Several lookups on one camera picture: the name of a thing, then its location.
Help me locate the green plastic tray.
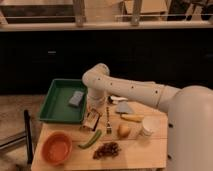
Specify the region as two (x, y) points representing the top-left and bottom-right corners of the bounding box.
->
(39, 79), (87, 124)

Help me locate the yellow potato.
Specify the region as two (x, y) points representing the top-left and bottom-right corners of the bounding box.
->
(117, 124), (131, 138)

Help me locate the grey cloth piece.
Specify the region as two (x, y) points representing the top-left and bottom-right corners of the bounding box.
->
(115, 101), (133, 114)

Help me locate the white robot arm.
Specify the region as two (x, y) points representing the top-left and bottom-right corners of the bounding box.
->
(82, 63), (213, 171)

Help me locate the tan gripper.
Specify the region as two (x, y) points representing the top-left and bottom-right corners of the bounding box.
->
(83, 109), (101, 130)

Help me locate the metal fork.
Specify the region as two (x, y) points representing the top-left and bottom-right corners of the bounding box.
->
(106, 107), (112, 134)

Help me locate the brown dried fruit bunch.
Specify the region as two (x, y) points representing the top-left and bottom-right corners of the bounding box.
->
(93, 142), (121, 159)

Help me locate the yellow banana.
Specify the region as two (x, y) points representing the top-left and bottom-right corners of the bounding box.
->
(120, 114), (143, 123)

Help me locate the black metal stand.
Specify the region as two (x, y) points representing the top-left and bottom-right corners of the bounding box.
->
(0, 110), (34, 164)

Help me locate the green pepper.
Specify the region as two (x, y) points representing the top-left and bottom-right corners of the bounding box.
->
(78, 129), (102, 149)

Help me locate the grey eraser block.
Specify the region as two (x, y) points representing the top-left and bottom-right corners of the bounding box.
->
(69, 91), (84, 107)

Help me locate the white metal cup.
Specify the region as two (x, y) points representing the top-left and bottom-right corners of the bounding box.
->
(141, 116), (160, 136)

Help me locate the wooden railing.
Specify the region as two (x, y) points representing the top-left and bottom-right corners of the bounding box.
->
(0, 0), (213, 31)

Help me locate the orange plastic bowl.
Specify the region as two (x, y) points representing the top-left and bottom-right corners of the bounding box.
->
(41, 132), (72, 166)

